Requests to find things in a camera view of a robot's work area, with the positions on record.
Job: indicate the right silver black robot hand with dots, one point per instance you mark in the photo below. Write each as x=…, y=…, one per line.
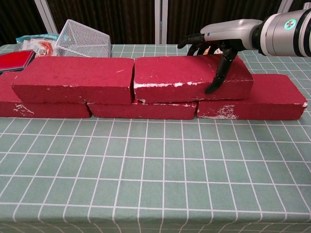
x=230, y=31

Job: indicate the red brick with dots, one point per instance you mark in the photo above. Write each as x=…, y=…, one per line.
x=175, y=70
x=48, y=110
x=145, y=111
x=274, y=97
x=73, y=77

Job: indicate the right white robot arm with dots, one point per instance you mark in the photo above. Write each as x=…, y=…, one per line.
x=286, y=34

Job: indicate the green grid tablecloth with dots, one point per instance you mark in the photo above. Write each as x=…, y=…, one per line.
x=145, y=170

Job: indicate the teal white snack bag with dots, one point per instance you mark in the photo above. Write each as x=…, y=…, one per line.
x=41, y=44

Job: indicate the red ink pad tin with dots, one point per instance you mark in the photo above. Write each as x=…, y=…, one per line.
x=14, y=59

